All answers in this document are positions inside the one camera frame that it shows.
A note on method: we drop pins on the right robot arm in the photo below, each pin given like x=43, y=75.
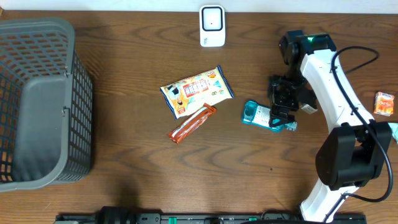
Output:
x=355, y=150

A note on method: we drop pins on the orange tissue pack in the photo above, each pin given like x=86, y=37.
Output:
x=384, y=104

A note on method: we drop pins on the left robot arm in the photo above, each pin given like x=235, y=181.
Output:
x=115, y=215

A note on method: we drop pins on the grey plastic mesh basket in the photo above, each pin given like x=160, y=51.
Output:
x=46, y=105

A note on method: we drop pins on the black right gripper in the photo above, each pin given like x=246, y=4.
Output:
x=277, y=101

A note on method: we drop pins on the small teal wipes packet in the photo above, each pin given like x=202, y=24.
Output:
x=394, y=129

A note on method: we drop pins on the white barcode scanner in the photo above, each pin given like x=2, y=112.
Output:
x=212, y=26

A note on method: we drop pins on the red snack stick packet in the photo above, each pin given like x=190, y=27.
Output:
x=192, y=123

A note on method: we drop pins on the teal mouthwash bottle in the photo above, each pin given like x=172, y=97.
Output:
x=258, y=115

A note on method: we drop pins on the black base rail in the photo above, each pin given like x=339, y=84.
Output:
x=155, y=218

